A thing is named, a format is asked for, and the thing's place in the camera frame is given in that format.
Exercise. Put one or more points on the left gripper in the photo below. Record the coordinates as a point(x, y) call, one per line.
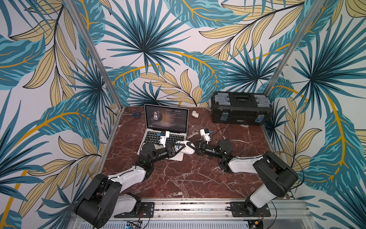
point(175, 154)

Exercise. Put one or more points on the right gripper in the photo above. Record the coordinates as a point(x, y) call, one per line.
point(202, 148)

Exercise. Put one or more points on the white wireless mouse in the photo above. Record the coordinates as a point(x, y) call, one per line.
point(189, 150)

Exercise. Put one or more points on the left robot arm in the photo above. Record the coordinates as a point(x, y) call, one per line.
point(98, 202)

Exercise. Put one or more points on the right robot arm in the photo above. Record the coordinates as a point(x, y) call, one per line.
point(276, 175)

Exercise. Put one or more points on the silver laptop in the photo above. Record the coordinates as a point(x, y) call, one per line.
point(162, 119)

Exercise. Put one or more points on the small white plastic fitting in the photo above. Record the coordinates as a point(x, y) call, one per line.
point(195, 114)

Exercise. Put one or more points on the black plastic toolbox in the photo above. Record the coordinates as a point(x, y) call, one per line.
point(236, 108)

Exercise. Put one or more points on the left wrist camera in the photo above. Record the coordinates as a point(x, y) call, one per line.
point(164, 135)

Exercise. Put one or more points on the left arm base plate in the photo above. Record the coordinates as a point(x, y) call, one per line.
point(141, 210)

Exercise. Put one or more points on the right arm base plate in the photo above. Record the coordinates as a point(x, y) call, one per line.
point(244, 209)

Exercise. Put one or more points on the left aluminium frame post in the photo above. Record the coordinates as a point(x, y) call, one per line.
point(78, 20)

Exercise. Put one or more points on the aluminium frame post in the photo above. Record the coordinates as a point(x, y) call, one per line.
point(292, 39)
point(78, 20)

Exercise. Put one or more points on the aluminium front rail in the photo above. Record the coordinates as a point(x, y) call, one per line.
point(214, 213)

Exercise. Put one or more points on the right aluminium frame post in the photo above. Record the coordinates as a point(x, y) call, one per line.
point(292, 39)

